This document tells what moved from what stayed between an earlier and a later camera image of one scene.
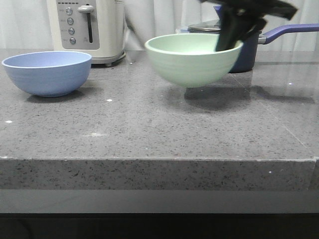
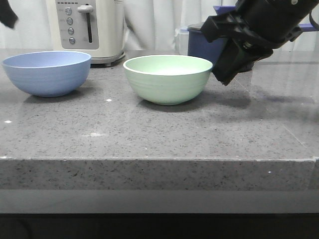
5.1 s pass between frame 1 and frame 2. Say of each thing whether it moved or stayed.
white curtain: stayed
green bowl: moved
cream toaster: stayed
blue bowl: stayed
